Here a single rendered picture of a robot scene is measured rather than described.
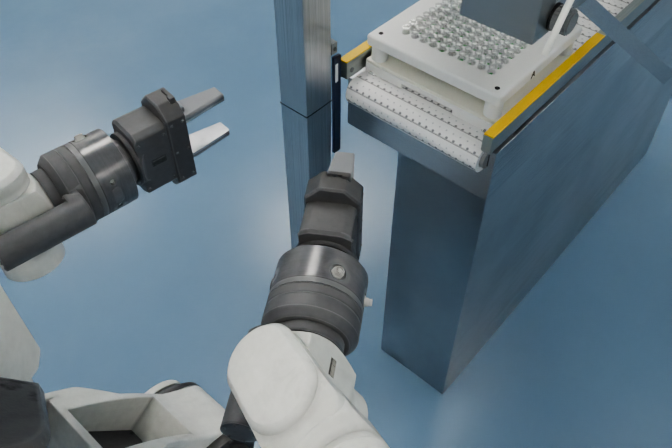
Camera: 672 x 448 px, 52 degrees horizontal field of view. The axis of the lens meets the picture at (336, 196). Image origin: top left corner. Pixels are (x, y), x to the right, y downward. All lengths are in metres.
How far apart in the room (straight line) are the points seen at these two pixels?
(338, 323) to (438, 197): 0.77
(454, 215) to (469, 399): 0.64
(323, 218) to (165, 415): 0.49
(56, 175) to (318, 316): 0.32
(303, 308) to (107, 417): 0.48
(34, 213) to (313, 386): 0.37
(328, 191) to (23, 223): 0.30
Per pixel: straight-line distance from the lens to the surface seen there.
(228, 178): 2.31
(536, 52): 1.11
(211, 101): 0.81
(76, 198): 0.74
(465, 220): 1.32
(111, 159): 0.76
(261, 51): 2.86
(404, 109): 1.09
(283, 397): 0.52
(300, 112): 1.12
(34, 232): 0.72
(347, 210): 0.65
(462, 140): 1.04
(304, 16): 1.01
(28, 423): 0.43
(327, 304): 0.59
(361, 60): 1.14
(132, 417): 1.05
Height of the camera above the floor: 1.60
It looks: 46 degrees down
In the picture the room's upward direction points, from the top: straight up
